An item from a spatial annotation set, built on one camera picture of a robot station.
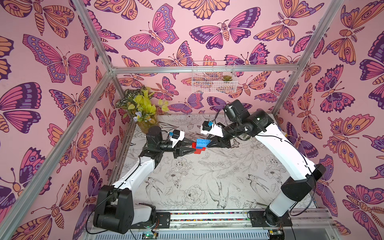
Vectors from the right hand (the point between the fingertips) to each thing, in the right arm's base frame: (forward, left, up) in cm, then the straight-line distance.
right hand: (209, 138), depth 68 cm
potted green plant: (+29, +43, -5) cm, 51 cm away
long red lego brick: (-4, +5, -5) cm, 8 cm away
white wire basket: (+46, -3, +3) cm, 46 cm away
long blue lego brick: (-3, +3, 0) cm, 4 cm away
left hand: (-1, +7, -5) cm, 8 cm away
